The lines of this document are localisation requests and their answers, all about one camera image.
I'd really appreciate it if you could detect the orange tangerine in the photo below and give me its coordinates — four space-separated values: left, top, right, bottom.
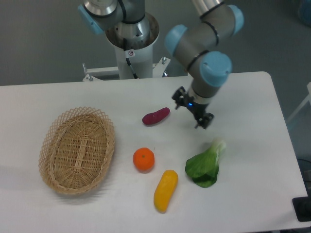
132 148 155 172

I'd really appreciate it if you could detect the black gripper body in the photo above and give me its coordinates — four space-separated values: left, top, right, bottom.
184 94 210 119

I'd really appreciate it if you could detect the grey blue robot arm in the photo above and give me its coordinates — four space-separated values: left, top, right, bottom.
78 0 244 128

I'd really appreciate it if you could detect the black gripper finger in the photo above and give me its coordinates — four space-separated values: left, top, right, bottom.
172 86 186 109
195 113 214 129

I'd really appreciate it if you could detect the woven wicker basket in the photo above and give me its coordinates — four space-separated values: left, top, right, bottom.
38 107 115 195

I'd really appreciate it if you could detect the green bok choy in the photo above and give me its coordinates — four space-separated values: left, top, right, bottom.
185 138 226 188

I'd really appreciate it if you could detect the white metal base frame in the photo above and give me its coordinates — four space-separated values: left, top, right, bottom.
82 56 189 82

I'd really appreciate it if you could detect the purple sweet potato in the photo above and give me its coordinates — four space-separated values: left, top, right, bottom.
142 107 171 126

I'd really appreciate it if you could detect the black device at table edge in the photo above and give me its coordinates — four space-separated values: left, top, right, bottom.
292 197 311 222

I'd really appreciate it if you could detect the white frame at right edge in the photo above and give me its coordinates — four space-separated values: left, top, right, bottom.
286 83 311 124

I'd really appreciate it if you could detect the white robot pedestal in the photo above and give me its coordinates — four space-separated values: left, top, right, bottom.
105 13 159 69

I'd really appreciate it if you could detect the yellow corn cob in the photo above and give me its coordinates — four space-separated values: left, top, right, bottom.
154 170 178 213

